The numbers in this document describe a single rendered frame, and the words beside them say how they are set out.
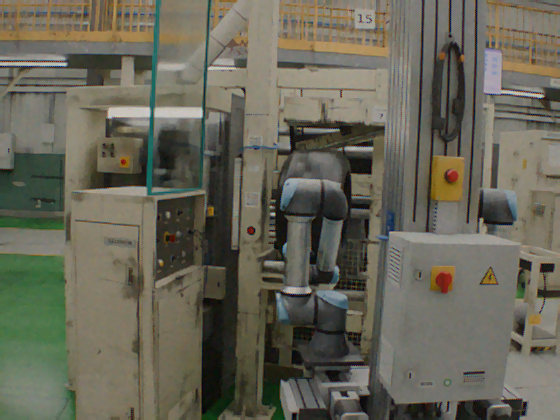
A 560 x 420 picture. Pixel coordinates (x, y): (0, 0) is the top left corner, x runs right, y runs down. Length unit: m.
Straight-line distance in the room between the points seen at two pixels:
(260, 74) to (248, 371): 1.57
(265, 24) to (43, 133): 10.00
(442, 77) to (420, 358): 0.82
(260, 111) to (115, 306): 1.22
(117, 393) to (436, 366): 1.40
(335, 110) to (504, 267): 1.67
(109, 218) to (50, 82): 10.50
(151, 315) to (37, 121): 10.65
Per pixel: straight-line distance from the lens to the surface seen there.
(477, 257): 1.58
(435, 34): 1.79
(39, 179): 12.60
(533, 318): 4.61
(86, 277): 2.39
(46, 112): 12.66
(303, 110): 3.06
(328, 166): 2.64
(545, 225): 6.90
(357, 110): 3.02
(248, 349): 3.02
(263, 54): 2.89
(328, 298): 2.03
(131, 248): 2.25
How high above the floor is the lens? 1.43
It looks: 5 degrees down
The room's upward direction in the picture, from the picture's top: 3 degrees clockwise
